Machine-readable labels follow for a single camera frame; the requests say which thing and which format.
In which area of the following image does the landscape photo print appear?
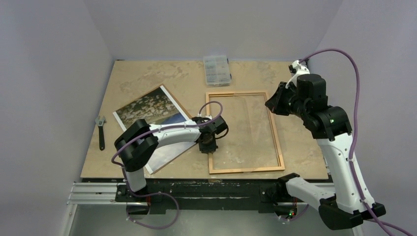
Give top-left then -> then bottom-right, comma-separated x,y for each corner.
113,85 -> 195,174

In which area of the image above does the wooden picture frame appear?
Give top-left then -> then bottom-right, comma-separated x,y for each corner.
206,90 -> 285,175

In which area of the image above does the clear plastic organizer box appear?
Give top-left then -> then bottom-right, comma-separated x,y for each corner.
203,55 -> 232,87

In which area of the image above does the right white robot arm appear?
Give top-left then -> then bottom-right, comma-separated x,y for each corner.
265,74 -> 386,230

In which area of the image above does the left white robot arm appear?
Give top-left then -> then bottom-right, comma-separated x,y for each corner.
114,115 -> 229,201

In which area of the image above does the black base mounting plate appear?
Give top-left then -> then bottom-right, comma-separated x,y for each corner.
115,178 -> 304,214

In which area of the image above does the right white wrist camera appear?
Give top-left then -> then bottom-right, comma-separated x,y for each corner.
285,60 -> 310,89

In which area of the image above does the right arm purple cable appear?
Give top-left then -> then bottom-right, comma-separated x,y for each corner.
299,49 -> 415,236

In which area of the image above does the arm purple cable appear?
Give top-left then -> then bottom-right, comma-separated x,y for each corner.
299,49 -> 415,236
111,101 -> 224,193

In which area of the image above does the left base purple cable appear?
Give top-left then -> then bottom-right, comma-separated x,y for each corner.
125,191 -> 181,230

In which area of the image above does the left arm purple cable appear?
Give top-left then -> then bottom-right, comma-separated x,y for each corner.
111,101 -> 224,193

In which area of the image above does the aluminium rail frame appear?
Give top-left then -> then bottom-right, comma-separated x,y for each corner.
65,59 -> 364,236

